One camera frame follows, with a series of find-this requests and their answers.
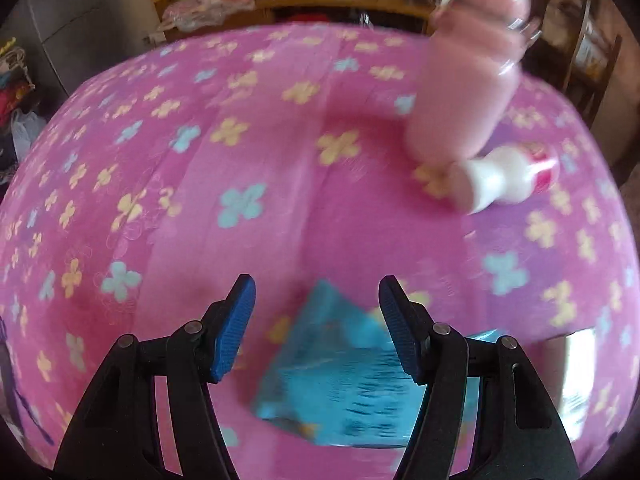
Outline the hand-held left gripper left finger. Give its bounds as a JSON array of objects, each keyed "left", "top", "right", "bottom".
[{"left": 52, "top": 273, "right": 257, "bottom": 480}]

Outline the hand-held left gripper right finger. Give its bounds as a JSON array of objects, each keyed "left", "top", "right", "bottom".
[{"left": 378, "top": 275, "right": 581, "bottom": 480}]

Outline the blue packet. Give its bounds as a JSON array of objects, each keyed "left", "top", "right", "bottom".
[{"left": 252, "top": 280, "right": 502, "bottom": 449}]

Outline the pink flowered blanket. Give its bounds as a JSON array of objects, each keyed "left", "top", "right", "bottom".
[{"left": 0, "top": 22, "right": 640, "bottom": 480}]

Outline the white green carton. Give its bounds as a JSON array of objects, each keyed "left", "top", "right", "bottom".
[{"left": 545, "top": 329, "right": 597, "bottom": 428}]

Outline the small white bottle pink label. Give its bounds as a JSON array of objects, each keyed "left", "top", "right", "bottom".
[{"left": 447, "top": 141, "right": 562, "bottom": 216}]

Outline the white plastic bag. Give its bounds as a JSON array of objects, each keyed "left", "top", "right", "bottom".
[{"left": 11, "top": 109, "right": 47, "bottom": 162}]

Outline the clear plastic bag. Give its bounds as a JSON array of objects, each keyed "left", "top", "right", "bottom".
[{"left": 159, "top": 0, "right": 257, "bottom": 37}]

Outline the wooden headboard shelf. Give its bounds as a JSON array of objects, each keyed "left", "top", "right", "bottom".
[{"left": 150, "top": 0, "right": 441, "bottom": 26}]

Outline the wooden chair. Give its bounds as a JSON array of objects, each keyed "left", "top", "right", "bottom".
[{"left": 562, "top": 0, "right": 624, "bottom": 128}]

